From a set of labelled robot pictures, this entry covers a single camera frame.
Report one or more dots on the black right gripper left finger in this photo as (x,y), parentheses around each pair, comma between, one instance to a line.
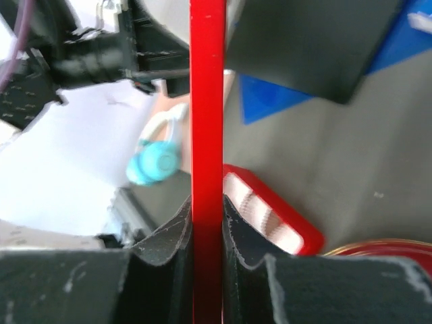
(151,282)

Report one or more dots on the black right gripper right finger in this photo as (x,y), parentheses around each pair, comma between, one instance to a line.
(264,284)

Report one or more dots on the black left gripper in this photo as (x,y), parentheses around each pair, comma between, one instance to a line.
(142,51)

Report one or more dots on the red box lid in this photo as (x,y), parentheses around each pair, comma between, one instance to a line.
(207,48)

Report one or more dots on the red cookie box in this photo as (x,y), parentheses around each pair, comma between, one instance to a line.
(313,238)

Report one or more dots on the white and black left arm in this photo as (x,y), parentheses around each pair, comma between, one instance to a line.
(80,105)

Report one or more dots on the white paper cup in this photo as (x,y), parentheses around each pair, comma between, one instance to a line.
(249,205)
(280,233)

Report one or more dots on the light blue headphones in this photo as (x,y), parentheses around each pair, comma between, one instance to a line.
(159,149)

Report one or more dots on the dark red round plate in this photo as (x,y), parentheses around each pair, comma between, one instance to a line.
(388,246)

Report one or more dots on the black flat notebook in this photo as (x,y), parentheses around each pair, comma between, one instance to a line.
(321,48)

